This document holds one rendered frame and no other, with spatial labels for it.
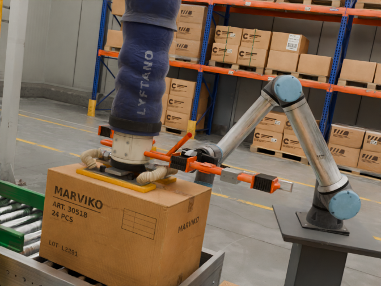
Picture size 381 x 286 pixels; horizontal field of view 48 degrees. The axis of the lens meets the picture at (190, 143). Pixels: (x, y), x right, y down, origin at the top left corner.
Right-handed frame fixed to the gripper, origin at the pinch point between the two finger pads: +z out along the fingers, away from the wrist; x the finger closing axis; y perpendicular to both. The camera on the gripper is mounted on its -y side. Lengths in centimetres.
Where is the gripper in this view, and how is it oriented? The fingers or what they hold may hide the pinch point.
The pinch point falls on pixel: (186, 162)
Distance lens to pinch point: 177.8
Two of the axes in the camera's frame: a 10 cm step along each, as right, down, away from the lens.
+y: -8.9, -2.3, 4.0
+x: 1.8, -9.7, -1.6
